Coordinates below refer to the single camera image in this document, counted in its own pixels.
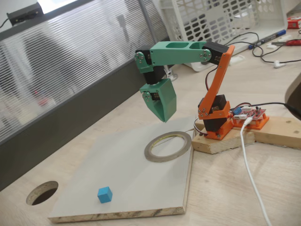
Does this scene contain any small blue cube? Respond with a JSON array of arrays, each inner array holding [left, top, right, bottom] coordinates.
[[97, 186, 113, 204]]

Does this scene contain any light wooden base block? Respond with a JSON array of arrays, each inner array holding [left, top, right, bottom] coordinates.
[[191, 121, 256, 155]]

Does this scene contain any white chipboard panel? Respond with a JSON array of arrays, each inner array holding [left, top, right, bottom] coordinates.
[[48, 115, 196, 224]]

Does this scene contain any white plastic printed part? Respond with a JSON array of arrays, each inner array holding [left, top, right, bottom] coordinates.
[[229, 54, 245, 65]]

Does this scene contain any red circuit board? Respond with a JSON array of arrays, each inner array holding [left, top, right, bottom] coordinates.
[[231, 105, 268, 121]]

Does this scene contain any frosted glass desk partition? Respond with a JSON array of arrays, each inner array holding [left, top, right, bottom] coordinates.
[[0, 0, 179, 191]]

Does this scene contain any long wooden base plank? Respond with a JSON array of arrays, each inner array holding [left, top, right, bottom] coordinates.
[[239, 114, 301, 149]]

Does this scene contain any blue capped marker pen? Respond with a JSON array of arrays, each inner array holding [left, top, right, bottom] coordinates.
[[248, 29, 287, 50]]

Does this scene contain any white plastic lattice basket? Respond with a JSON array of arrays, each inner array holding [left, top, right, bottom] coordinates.
[[161, 0, 288, 73]]

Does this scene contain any dark rounded object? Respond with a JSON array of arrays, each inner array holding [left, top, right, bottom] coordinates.
[[284, 73, 301, 118]]

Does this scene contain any red and white box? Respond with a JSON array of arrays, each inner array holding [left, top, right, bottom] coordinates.
[[286, 17, 301, 30]]

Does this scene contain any black box device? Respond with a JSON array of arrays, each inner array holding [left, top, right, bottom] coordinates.
[[6, 2, 44, 25]]

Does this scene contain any grey ring of tape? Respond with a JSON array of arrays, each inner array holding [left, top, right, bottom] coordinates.
[[144, 131, 192, 163]]

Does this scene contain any white USB cable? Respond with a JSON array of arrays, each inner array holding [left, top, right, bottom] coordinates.
[[239, 117, 273, 226]]

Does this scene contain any thick black power cable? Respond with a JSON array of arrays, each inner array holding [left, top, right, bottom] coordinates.
[[249, 102, 301, 118]]

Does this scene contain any thin black cable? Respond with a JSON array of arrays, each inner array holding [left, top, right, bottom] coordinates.
[[224, 32, 301, 64]]

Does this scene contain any red handled hand tool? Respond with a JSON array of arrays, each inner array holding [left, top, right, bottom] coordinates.
[[271, 39, 301, 47]]

